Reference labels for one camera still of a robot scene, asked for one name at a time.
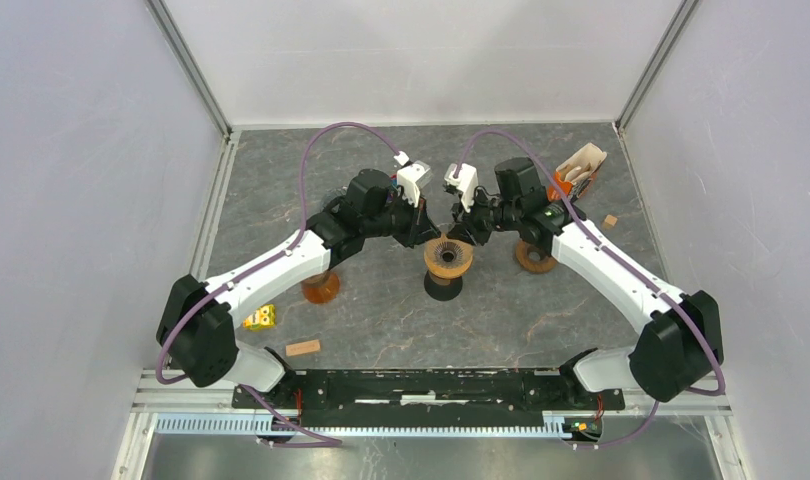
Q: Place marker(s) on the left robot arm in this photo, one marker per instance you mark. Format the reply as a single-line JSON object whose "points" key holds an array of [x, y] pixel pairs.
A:
{"points": [[197, 327]]}

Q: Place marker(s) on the yellow toy block figure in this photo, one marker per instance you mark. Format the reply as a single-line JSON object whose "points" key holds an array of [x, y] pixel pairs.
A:
{"points": [[262, 318]]}

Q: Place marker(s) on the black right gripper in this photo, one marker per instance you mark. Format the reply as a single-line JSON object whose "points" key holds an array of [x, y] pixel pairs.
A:
{"points": [[466, 230]]}

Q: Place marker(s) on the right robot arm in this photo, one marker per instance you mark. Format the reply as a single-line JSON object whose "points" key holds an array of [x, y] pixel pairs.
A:
{"points": [[679, 338]]}

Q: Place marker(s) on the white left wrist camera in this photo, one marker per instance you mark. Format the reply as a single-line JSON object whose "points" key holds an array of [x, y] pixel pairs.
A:
{"points": [[411, 177]]}

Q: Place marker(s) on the grey slotted cable duct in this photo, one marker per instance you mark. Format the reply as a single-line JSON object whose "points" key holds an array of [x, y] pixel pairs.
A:
{"points": [[265, 425]]}

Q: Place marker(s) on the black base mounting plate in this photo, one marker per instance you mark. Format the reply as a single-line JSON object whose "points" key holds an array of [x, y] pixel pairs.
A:
{"points": [[439, 398]]}

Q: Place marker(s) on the amber glass flask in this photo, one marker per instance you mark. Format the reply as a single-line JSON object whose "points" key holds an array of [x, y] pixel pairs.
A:
{"points": [[321, 288]]}

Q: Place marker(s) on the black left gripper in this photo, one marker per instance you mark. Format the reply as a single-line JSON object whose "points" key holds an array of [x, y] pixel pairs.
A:
{"points": [[421, 232]]}

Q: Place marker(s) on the small wooden plank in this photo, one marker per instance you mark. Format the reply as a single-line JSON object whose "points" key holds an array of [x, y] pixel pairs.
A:
{"points": [[303, 348]]}

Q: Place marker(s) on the small wooden cube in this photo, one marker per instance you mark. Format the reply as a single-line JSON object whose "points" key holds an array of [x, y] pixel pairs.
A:
{"points": [[609, 222]]}

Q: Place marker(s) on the dark smoky glass dripper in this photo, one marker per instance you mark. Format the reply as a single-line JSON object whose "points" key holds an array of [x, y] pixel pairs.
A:
{"points": [[447, 254]]}

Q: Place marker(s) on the orange filter box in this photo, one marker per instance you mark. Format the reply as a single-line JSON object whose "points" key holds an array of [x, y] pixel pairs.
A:
{"points": [[577, 173]]}

